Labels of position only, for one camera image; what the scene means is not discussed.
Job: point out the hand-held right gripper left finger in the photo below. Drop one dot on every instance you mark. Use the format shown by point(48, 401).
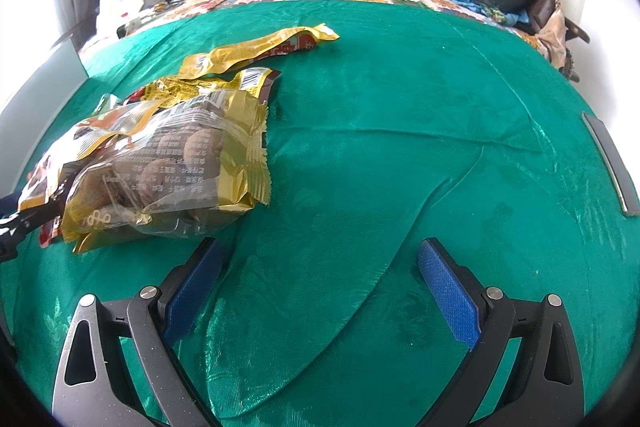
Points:
point(195, 287)

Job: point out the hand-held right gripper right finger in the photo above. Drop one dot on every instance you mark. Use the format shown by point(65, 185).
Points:
point(447, 287)

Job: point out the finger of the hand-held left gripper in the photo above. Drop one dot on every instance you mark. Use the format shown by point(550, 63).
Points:
point(27, 219)

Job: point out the red dried meat packet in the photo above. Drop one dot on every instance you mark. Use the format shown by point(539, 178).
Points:
point(50, 234)

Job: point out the brown snack packet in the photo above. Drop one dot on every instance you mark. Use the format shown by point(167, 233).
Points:
point(42, 179)

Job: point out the clear gold cookie packet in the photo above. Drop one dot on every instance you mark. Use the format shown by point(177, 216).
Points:
point(165, 167)

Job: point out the green white snack packet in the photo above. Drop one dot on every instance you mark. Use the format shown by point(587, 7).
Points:
point(106, 104)

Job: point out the yellow barcode snack packet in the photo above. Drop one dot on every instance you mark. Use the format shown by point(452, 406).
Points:
point(200, 88)

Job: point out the green velvet blanket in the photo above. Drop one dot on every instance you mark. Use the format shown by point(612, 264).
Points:
point(400, 157)

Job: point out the grey side panel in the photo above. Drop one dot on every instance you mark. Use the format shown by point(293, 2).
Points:
point(45, 82)

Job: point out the long yellow snack packet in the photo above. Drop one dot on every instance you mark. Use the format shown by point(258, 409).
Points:
point(240, 54)

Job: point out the beige patterned cloth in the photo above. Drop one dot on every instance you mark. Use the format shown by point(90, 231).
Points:
point(547, 37)

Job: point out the brown handbag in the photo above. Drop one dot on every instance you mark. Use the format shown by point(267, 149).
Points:
point(542, 14)

